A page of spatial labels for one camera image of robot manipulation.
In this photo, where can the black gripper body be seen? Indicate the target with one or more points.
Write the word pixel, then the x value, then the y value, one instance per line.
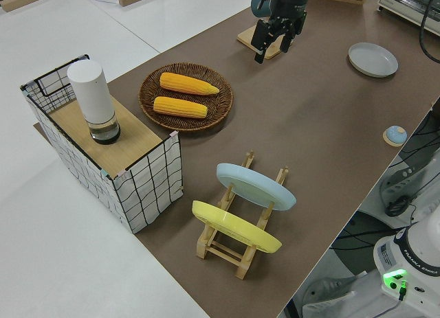
pixel 294 3

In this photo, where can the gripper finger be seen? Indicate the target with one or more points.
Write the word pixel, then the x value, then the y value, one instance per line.
pixel 260 36
pixel 288 40

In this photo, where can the gray plate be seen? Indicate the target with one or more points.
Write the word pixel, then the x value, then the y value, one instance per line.
pixel 373 58

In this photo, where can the light blue plate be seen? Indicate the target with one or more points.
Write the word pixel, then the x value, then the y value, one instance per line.
pixel 254 187

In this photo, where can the yellow plate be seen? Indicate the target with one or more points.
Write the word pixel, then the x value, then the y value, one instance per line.
pixel 233 225

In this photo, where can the wooden plate rack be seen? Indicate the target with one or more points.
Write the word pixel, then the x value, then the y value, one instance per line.
pixel 220 252

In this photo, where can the wooden mug holder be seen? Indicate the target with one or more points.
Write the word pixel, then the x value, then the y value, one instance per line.
pixel 245 37

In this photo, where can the yellow corn cob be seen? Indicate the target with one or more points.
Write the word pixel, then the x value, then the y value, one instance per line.
pixel 178 107
pixel 185 83

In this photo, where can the brown table mat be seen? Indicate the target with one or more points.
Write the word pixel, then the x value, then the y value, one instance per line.
pixel 309 125

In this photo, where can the white toaster oven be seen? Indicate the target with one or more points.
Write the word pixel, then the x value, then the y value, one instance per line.
pixel 405 2

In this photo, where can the brown wicker basket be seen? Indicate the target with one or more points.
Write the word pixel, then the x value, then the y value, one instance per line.
pixel 148 91

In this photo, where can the white cylindrical grinder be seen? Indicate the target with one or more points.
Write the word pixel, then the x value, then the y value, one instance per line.
pixel 91 91

